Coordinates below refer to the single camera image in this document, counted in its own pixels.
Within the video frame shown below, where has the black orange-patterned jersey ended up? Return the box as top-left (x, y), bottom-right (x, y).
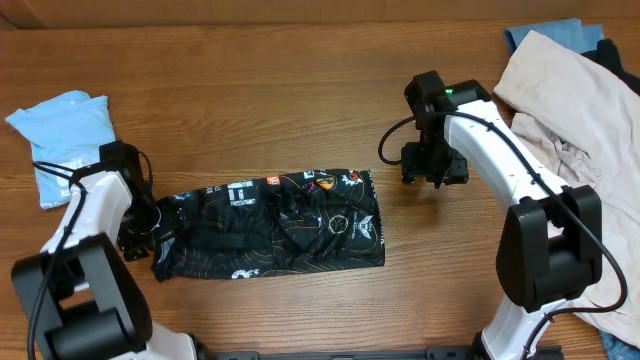
top-left (151, 169), bottom-right (385, 281)

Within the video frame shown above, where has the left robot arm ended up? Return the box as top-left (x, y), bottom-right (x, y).
top-left (11, 141), bottom-right (212, 360)

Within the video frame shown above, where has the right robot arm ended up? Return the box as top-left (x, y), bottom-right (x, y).
top-left (401, 71), bottom-right (602, 359)

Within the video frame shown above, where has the folded light blue t-shirt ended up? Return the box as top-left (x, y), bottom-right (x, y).
top-left (4, 90), bottom-right (119, 210)

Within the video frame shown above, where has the cream white shirt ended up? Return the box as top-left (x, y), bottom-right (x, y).
top-left (494, 31), bottom-right (639, 346)

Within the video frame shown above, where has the blue denim garment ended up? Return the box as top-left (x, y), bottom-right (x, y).
top-left (504, 18), bottom-right (605, 54)

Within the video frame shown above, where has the dark navy garment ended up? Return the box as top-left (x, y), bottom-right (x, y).
top-left (583, 39), bottom-right (640, 95)

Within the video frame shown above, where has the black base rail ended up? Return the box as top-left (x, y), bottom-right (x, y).
top-left (206, 346), bottom-right (479, 360)

